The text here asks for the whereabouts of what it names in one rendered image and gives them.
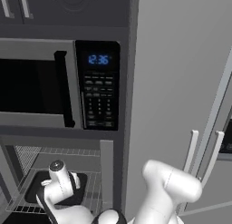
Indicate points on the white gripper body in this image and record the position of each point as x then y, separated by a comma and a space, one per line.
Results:
77, 181

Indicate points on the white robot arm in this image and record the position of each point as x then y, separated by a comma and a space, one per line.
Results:
163, 188

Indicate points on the grey built-in oven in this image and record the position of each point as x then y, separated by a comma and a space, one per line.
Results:
106, 173

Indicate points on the black oven tray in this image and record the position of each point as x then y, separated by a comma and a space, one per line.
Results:
36, 188

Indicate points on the grey microwave oven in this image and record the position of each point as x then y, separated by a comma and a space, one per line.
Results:
99, 91

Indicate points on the grey tall appliance cabinet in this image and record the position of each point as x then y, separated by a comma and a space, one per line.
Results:
128, 112

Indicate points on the grey microwave door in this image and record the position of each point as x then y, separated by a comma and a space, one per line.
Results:
30, 49

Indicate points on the grey fridge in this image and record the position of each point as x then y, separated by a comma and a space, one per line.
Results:
222, 179

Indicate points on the grey cupboard door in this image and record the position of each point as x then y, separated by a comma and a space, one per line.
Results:
90, 10
13, 20

